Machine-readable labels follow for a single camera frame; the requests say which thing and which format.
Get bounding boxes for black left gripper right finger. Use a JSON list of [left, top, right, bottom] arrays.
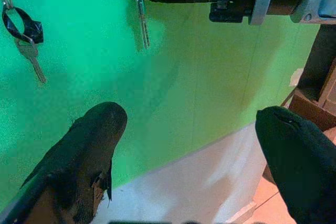
[[255, 105, 336, 224]]

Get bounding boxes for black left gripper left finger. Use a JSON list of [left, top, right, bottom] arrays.
[[5, 101, 129, 224]]

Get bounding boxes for green capped key bunch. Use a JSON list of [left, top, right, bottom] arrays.
[[127, 0, 151, 50]]

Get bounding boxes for green wall board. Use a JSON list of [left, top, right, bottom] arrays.
[[0, 0, 322, 210]]

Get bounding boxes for silver key with black strap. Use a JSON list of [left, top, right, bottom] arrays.
[[2, 5, 47, 83]]

